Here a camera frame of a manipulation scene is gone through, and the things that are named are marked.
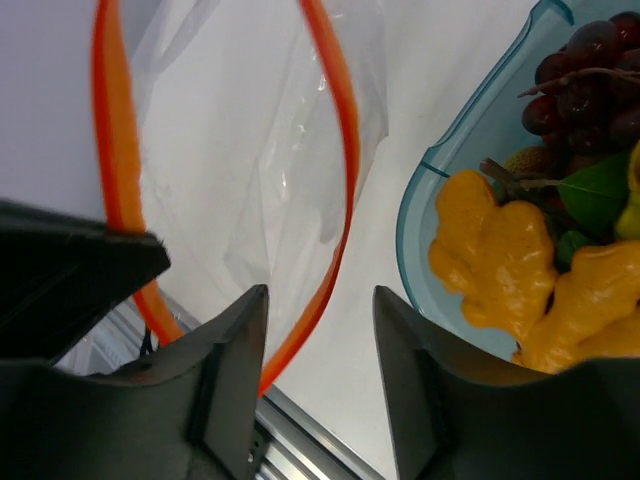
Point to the yellow ginger root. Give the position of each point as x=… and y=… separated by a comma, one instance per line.
x=500, y=259

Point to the teal plastic food tray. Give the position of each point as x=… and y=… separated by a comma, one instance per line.
x=489, y=125

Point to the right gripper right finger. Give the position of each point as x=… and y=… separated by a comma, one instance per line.
x=458, y=412

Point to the aluminium mounting rail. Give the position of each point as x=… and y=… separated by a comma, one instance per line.
x=288, y=444

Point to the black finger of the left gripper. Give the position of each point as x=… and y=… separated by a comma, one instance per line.
x=61, y=275

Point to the clear orange zip top bag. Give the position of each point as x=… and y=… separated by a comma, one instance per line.
x=241, y=132

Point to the purple grape bunch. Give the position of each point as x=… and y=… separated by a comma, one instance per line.
x=586, y=95

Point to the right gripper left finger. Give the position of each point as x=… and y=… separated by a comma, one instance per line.
x=186, y=411

